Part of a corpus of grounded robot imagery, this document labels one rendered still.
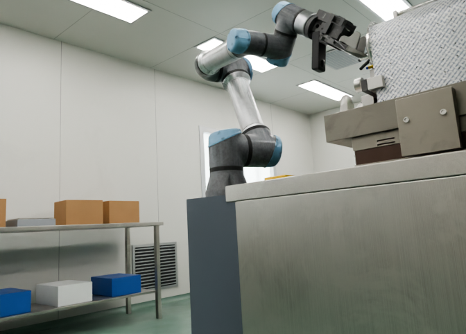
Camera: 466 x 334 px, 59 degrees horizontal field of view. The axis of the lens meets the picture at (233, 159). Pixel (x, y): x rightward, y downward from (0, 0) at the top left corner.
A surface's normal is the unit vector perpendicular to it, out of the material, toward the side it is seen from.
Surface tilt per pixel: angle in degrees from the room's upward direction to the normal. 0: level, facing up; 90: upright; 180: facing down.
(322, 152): 90
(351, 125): 90
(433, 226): 90
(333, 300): 90
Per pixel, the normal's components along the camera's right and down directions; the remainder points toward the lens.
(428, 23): -0.68, -0.08
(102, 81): 0.73, -0.15
